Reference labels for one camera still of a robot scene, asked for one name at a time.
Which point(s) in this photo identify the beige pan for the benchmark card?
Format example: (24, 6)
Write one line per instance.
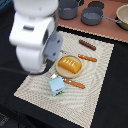
(122, 15)

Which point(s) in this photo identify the light blue toy cup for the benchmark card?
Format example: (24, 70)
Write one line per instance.
(57, 86)

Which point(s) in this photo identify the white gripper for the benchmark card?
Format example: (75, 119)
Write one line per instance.
(38, 61)

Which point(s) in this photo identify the woven beige placemat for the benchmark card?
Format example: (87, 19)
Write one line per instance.
(71, 96)

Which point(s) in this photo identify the dark grey pot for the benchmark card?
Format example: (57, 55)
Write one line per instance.
(68, 8)

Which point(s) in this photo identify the pink brown mat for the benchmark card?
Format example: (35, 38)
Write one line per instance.
(106, 28)

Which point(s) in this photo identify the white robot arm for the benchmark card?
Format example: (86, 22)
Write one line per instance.
(34, 33)

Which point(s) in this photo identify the fork with orange handle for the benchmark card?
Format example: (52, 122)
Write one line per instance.
(71, 82)

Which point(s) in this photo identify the orange toy bread loaf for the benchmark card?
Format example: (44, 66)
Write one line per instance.
(69, 64)

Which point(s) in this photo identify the beige round plate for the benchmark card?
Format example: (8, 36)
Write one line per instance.
(65, 73)

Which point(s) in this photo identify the brown toy sausage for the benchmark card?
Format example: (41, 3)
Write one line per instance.
(84, 43)

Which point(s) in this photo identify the knife with orange handle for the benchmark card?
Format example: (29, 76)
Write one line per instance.
(80, 56)

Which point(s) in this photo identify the black round lid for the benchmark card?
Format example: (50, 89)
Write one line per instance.
(98, 4)

